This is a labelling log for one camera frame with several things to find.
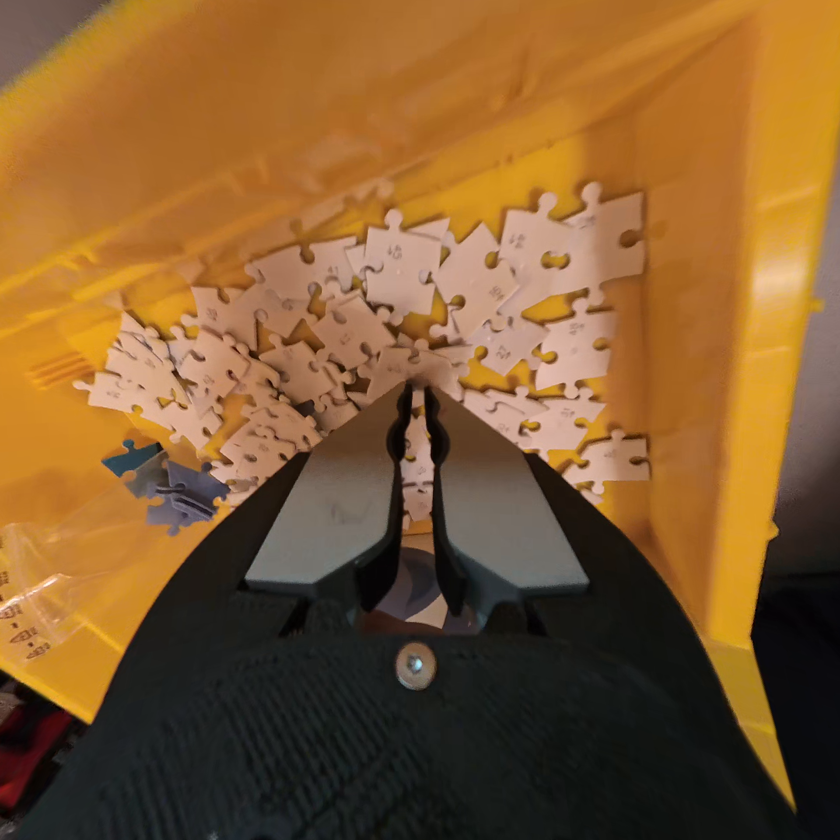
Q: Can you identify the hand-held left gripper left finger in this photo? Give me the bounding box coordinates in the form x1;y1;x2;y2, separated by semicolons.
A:
245;382;414;616

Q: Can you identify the purple-blue puzzle piece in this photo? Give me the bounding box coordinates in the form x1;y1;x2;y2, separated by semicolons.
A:
146;459;232;537

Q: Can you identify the yellow plastic bin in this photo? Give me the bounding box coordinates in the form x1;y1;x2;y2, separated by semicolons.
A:
0;0;840;795

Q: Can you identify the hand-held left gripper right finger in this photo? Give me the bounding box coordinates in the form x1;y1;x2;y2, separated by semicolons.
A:
424;386;589;616

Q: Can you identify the red object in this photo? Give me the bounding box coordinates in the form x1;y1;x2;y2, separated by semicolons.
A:
0;676;83;828

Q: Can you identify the clear plastic bag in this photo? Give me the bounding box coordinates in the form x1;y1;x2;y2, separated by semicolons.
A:
0;486;221;665

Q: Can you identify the pile of white puzzle pieces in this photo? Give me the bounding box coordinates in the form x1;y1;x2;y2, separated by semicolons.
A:
72;181;652;529

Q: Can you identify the blue brown printed piece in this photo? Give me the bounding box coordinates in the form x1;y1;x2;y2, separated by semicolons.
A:
357;548;488;635

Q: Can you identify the teal puzzle piece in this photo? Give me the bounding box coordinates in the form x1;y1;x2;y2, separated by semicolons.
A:
101;439;165;479

